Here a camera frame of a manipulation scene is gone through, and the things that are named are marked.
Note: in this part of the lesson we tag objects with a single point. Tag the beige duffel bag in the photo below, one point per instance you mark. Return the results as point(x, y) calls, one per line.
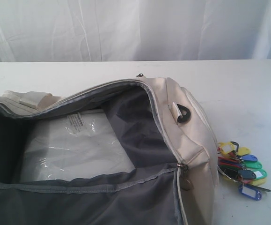
point(128, 152)

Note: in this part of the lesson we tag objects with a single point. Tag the bunch of colourful key tags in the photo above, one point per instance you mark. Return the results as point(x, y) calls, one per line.
point(238, 165)

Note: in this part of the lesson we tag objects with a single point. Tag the clear plastic wrapped package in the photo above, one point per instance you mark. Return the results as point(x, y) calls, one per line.
point(79, 145)

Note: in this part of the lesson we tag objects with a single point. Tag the white backdrop curtain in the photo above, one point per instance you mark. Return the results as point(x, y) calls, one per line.
point(134, 30)

